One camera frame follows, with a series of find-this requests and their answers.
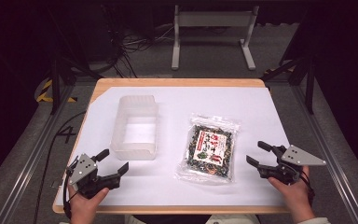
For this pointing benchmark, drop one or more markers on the clear packet of dark snacks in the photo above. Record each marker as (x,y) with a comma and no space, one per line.
(209,149)

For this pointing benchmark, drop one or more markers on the translucent plastic container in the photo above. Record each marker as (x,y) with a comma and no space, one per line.
(135,129)

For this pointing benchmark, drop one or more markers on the yellow black hazard tape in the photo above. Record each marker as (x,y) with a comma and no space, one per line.
(44,93)

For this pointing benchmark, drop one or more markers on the person's left hand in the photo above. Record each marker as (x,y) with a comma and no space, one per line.
(84,205)

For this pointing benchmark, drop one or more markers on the black metal stand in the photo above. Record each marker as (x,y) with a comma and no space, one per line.
(308,81)
(55,81)

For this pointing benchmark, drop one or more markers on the white paper sheet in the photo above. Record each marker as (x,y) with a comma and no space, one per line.
(180,189)

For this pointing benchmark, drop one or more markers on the person's right hand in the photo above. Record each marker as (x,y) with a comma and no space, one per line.
(292,194)

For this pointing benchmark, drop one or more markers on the aluminium rail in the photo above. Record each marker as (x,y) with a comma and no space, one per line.
(332,161)
(31,161)

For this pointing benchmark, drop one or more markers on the white metal stand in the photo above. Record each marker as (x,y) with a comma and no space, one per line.
(214,19)

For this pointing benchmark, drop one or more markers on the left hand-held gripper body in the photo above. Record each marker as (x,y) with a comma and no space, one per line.
(88,182)

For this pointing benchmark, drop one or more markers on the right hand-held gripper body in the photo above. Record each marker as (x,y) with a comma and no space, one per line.
(287,169)

